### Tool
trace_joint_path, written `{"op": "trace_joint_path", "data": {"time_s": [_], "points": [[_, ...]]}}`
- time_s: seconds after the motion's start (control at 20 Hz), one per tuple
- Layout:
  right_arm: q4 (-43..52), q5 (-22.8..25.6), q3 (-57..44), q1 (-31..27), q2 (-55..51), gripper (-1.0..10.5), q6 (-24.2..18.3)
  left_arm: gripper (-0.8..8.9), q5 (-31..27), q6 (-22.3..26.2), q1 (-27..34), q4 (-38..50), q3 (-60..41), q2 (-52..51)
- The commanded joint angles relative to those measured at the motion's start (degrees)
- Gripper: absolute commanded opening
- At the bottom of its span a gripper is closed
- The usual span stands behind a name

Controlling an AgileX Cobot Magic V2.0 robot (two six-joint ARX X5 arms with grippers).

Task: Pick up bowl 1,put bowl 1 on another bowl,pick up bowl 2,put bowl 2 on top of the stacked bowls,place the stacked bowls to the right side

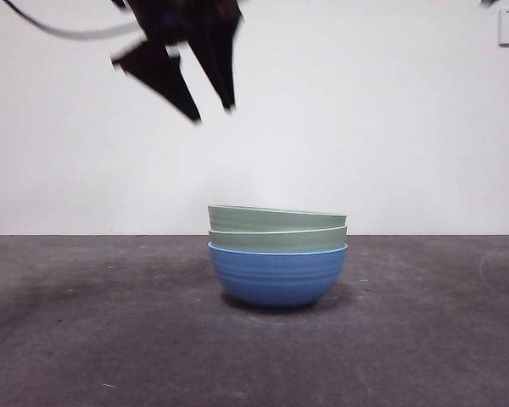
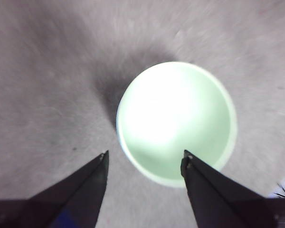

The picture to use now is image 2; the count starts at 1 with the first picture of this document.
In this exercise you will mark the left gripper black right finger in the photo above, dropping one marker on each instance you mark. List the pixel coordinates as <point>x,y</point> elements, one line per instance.
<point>223,204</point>

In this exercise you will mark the pale green bowl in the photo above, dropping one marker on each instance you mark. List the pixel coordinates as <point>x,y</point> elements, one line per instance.
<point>175,114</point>

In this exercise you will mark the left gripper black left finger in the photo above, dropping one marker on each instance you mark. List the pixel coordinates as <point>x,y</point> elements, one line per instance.
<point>69,204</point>

